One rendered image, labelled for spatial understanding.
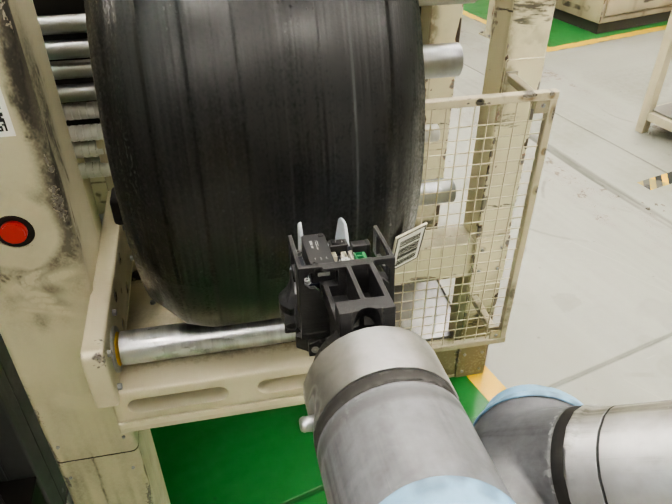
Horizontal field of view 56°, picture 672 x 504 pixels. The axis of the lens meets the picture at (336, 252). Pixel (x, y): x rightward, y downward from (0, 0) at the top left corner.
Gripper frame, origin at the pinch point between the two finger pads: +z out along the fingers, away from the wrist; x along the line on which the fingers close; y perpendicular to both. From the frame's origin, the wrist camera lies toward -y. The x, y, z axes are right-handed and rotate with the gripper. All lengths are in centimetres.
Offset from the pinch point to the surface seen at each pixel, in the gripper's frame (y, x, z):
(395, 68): 16.4, -7.9, 2.1
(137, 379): -25.0, 21.8, 16.6
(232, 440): -104, 13, 82
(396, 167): 7.8, -7.9, 0.9
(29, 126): 8.4, 27.7, 20.7
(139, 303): -28, 24, 40
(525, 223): -37, -59, 67
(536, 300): -99, -98, 120
